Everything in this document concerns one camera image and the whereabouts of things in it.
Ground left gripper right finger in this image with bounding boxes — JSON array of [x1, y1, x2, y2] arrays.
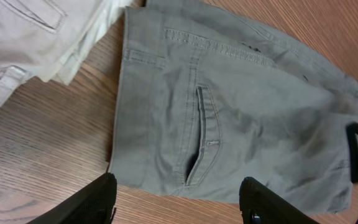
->
[[239, 177, 318, 224]]

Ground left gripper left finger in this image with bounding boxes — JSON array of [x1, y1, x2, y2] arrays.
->
[[29, 172, 117, 224]]

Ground grey shorts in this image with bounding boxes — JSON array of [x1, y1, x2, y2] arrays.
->
[[109, 1, 358, 214]]

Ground folded beige shorts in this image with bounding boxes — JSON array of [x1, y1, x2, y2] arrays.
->
[[0, 0, 133, 107]]

